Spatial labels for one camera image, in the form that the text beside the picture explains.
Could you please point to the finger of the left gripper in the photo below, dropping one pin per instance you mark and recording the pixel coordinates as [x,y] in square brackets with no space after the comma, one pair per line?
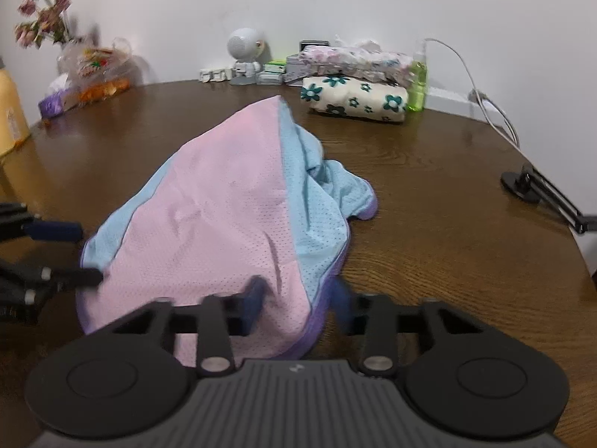
[54,231]
[66,279]

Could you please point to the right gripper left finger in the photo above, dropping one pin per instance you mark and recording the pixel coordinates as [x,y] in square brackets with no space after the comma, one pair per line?
[240,310]

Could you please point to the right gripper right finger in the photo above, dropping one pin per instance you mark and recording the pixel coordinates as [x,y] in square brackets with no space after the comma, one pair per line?
[358,314]

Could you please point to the pink and blue mesh garment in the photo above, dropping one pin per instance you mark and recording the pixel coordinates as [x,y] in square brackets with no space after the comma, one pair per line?
[254,196]

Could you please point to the yellow thermos bottle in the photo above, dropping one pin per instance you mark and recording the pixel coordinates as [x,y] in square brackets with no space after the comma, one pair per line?
[14,130]

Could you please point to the purple tissue box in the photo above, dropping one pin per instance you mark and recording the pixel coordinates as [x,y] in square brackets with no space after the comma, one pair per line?
[62,95]

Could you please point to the plastic bag of snacks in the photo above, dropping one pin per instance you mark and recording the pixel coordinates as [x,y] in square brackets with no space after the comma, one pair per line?
[115,76]

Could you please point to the pink artificial flowers vase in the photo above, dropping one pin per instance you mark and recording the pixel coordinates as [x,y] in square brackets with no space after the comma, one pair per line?
[47,21]

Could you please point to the cream floral folded cloth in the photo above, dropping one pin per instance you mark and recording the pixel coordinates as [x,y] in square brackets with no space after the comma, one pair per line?
[351,97]

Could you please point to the white small clips row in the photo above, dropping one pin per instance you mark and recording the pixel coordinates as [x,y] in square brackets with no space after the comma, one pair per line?
[216,75]

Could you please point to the white power strip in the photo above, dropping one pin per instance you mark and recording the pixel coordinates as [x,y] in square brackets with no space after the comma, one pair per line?
[448,102]

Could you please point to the green small box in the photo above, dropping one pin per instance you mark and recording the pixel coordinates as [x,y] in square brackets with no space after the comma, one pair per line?
[272,73]

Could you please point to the grey tin box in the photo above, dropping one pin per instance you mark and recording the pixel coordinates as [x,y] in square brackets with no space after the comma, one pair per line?
[295,71]

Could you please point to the green spray bottle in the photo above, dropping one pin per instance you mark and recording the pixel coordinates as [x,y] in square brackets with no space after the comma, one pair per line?
[417,90]

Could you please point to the pink floral folded cloth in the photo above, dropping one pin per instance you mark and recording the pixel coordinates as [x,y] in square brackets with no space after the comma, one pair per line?
[366,62]

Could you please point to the white astronaut figurine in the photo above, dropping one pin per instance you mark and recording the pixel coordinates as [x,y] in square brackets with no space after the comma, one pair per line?
[245,45]

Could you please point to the small black box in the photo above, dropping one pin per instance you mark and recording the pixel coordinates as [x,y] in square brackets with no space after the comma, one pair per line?
[313,43]

